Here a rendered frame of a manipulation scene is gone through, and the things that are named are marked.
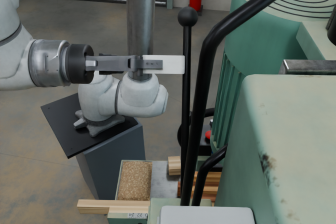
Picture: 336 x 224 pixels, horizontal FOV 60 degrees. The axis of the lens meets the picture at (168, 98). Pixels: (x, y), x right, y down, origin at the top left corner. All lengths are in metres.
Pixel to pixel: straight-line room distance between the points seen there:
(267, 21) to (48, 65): 0.37
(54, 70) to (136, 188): 0.43
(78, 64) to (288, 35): 0.35
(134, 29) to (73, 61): 0.56
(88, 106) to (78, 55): 0.77
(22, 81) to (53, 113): 0.95
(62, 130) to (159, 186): 0.70
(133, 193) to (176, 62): 0.46
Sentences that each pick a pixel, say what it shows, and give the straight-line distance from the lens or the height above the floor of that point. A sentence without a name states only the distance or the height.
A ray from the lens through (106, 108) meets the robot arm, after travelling 1.28.
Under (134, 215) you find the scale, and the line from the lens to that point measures 0.78.
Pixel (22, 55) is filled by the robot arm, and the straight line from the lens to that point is 0.57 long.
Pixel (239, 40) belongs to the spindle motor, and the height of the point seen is 1.46.
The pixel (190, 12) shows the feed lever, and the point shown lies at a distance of 0.50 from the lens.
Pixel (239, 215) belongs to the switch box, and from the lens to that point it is 0.20.
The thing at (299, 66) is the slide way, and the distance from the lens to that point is 0.25.
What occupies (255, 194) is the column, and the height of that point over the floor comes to 1.49.
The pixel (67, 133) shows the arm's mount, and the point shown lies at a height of 0.62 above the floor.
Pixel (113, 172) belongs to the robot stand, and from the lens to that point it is 1.56.
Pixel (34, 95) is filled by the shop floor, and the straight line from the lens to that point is 2.69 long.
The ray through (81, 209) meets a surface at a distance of 0.84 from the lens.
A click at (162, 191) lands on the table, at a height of 0.90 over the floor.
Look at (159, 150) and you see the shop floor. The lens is 2.07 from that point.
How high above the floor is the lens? 1.66
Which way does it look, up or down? 43 degrees down
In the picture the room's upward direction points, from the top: straight up
